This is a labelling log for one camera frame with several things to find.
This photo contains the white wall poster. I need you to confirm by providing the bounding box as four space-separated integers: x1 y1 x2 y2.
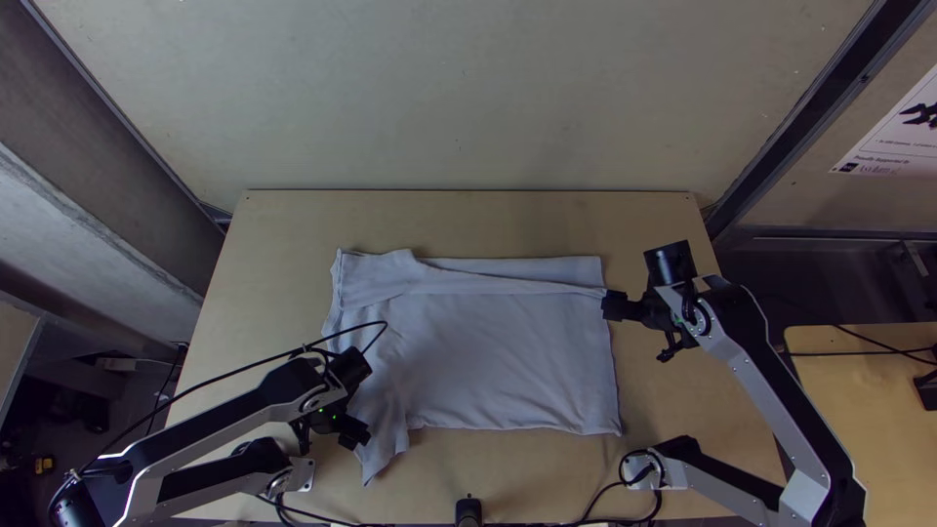
828 63 937 180

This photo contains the pale wooden side table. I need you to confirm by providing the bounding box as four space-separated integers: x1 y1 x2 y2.
783 321 937 527

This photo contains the white t-shirt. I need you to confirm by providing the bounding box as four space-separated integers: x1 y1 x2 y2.
321 247 624 487

